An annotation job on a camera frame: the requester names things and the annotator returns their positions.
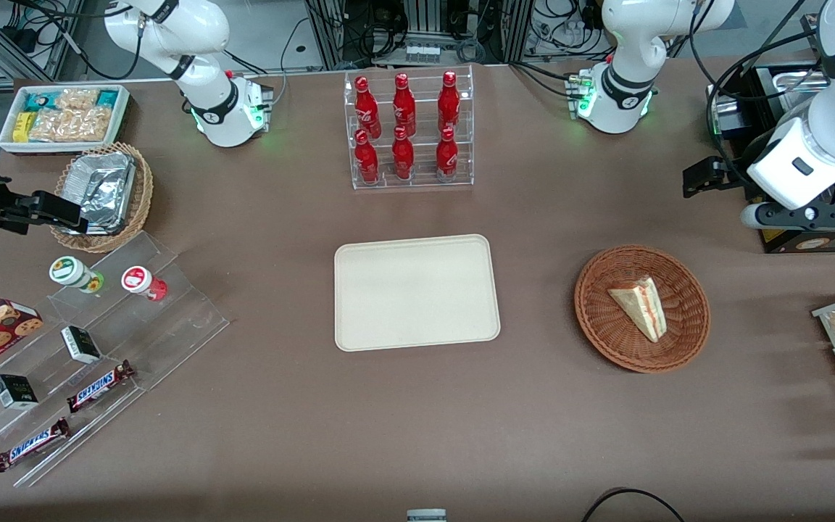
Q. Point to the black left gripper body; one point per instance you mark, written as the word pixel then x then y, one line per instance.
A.
pixel 735 176

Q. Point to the triangle sandwich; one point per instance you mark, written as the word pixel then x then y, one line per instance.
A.
pixel 642 304

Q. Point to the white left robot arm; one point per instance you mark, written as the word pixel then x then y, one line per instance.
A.
pixel 631 43

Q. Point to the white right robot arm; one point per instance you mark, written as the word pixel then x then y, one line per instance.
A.
pixel 196 43

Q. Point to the aluminium foil tray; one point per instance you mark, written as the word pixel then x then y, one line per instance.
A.
pixel 102 188

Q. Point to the tan wicker basket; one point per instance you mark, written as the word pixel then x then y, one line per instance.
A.
pixel 143 196

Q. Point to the brown wicker basket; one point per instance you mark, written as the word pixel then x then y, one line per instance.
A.
pixel 606 326

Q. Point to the beige plastic tray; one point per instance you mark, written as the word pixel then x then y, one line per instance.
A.
pixel 417 293

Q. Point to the green lidded yoghurt cup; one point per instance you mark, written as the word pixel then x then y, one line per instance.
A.
pixel 69 272

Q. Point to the yellow snack package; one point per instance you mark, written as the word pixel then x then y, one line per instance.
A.
pixel 22 127

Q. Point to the clear bag of snacks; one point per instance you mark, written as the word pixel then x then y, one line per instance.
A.
pixel 77 99
pixel 69 125

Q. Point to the red lidded yoghurt cup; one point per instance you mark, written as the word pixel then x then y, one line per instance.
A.
pixel 138 280

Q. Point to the teal snack package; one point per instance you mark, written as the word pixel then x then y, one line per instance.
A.
pixel 39 101
pixel 107 97

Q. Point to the white snack bin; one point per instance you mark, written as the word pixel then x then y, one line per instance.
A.
pixel 122 116

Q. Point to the small black box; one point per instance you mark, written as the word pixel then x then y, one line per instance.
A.
pixel 15 391
pixel 82 344

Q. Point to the clear acrylic stepped display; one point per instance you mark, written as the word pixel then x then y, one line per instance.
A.
pixel 171 326

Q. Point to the Snickers chocolate bar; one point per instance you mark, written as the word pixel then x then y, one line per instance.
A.
pixel 98 386
pixel 30 444

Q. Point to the red cola bottle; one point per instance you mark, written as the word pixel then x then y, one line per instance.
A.
pixel 367 109
pixel 449 101
pixel 404 105
pixel 403 158
pixel 446 158
pixel 367 161

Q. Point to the clear acrylic bottle rack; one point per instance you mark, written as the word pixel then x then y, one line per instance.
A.
pixel 417 185

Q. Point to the white power strip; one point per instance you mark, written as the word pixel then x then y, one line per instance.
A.
pixel 422 53

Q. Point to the small grey device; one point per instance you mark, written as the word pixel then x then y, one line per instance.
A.
pixel 426 515

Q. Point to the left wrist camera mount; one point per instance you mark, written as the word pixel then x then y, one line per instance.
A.
pixel 809 214

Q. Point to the aluminium frame rack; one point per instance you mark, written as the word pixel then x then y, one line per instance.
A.
pixel 425 22

